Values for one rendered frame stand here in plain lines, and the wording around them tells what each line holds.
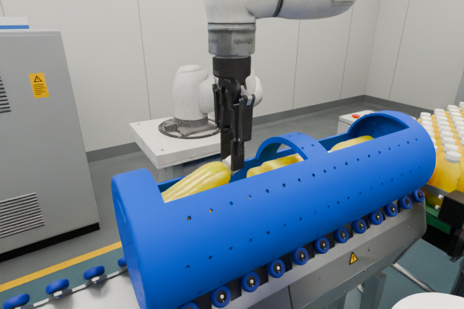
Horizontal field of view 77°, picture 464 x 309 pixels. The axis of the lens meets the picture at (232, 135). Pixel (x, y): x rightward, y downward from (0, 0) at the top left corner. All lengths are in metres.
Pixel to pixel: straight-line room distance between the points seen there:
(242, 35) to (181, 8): 3.08
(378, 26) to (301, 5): 5.49
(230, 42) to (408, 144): 0.61
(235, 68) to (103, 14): 2.87
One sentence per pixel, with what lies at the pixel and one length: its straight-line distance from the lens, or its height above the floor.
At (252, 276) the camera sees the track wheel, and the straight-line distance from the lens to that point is 0.73.
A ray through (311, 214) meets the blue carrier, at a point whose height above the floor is 1.12.
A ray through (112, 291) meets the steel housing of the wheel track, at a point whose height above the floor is 0.93.
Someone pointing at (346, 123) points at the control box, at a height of 1.08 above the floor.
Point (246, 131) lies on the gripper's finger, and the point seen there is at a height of 1.31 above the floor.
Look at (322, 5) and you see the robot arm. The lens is 0.58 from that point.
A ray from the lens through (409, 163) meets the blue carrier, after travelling 0.94.
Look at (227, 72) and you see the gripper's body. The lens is 0.55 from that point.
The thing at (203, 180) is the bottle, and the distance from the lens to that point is 0.60.
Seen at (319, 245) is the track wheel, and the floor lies 0.97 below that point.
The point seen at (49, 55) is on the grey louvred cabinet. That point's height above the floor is 1.31.
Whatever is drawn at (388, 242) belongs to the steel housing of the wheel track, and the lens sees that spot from 1.08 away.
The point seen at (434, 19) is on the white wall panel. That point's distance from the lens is 5.61.
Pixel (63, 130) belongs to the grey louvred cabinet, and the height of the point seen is 0.85.
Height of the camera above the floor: 1.51
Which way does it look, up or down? 22 degrees down
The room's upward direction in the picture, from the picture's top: straight up
